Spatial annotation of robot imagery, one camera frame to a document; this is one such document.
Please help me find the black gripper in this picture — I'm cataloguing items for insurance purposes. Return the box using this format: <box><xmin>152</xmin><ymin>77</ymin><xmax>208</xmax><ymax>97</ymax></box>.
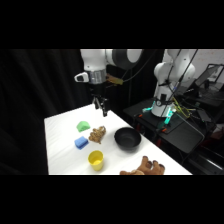
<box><xmin>88</xmin><ymin>82</ymin><xmax>110</xmax><ymax>118</ymax></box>

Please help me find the yellow plastic cup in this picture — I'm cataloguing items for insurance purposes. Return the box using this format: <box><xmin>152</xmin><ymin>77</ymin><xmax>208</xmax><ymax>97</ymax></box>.
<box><xmin>87</xmin><ymin>150</ymin><xmax>105</xmax><ymax>172</ymax></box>

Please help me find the black bowl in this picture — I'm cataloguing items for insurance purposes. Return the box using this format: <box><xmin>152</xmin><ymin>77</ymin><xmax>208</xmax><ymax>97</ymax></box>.
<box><xmin>113</xmin><ymin>126</ymin><xmax>143</xmax><ymax>151</ymax></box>

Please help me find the green sponge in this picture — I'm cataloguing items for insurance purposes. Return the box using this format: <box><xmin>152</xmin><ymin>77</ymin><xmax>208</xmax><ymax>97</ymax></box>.
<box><xmin>76</xmin><ymin>120</ymin><xmax>92</xmax><ymax>133</ymax></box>

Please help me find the tan plush toy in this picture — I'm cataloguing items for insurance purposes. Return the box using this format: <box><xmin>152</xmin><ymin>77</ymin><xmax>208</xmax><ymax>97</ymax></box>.
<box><xmin>88</xmin><ymin>125</ymin><xmax>107</xmax><ymax>145</ymax></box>

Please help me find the blue sponge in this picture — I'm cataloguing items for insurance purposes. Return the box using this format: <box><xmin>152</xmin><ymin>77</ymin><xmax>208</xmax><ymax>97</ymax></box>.
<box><xmin>73</xmin><ymin>136</ymin><xmax>90</xmax><ymax>150</ymax></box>

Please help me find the brown plush moose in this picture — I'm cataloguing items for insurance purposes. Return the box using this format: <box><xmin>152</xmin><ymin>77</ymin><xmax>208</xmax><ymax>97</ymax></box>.
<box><xmin>119</xmin><ymin>155</ymin><xmax>166</xmax><ymax>176</ymax></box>

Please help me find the black robot stand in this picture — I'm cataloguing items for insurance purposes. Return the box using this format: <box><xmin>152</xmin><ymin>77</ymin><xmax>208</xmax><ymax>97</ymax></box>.
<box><xmin>122</xmin><ymin>97</ymin><xmax>206</xmax><ymax>156</ymax></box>

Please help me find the black monitor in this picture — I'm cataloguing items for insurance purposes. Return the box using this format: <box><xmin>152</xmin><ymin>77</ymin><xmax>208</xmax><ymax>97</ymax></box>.
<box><xmin>194</xmin><ymin>63</ymin><xmax>224</xmax><ymax>90</ymax></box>

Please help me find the tan wrist camera mount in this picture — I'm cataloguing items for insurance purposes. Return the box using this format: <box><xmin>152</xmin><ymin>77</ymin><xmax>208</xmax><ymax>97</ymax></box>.
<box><xmin>106</xmin><ymin>74</ymin><xmax>124</xmax><ymax>86</ymax></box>

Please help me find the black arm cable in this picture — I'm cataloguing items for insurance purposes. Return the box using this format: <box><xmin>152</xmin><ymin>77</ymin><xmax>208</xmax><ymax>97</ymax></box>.
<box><xmin>121</xmin><ymin>49</ymin><xmax>158</xmax><ymax>84</ymax></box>

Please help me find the yellow cable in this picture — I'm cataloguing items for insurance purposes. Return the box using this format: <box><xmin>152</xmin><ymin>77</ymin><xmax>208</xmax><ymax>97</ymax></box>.
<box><xmin>172</xmin><ymin>97</ymin><xmax>194</xmax><ymax>120</ymax></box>

